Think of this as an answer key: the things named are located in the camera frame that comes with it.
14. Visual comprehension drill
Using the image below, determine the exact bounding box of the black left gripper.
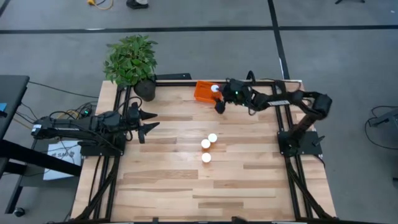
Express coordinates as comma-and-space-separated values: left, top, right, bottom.
126, 101, 160, 144

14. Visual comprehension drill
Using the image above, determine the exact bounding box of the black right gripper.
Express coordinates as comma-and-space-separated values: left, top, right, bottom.
214, 78, 252, 114

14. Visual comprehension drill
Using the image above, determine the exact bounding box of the orange plastic basket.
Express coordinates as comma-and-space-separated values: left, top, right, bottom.
194, 80, 223, 104

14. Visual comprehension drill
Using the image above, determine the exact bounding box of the black plant pot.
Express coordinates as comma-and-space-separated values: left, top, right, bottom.
133, 79, 157, 103

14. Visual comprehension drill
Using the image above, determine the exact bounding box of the green leafy plant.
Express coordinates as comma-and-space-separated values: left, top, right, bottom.
103, 34, 159, 88

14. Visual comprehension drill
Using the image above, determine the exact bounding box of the white printed paper sheet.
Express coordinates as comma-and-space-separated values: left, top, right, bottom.
42, 140, 82, 181

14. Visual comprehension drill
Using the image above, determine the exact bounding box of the person's shoe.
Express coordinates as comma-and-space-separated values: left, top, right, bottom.
126, 0, 149, 9

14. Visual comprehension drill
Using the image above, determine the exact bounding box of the black desk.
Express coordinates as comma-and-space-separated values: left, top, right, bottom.
0, 74, 82, 215

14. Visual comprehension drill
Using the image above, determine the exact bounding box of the black aluminium table frame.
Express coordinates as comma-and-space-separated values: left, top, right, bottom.
73, 79, 335, 223

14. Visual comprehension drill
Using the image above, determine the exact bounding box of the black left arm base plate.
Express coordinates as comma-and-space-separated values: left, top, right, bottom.
80, 133, 127, 157

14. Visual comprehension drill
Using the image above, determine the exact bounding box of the long black floor cable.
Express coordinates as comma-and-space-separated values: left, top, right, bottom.
28, 80, 100, 99

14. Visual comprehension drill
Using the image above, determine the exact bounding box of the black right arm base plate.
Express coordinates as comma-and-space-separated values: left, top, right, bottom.
277, 130, 323, 156

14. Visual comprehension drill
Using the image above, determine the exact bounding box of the yellow floor cable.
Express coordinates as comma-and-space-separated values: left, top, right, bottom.
86, 0, 114, 11

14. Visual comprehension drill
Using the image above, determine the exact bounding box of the black looped floor cable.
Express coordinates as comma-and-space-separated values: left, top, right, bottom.
364, 105, 398, 151

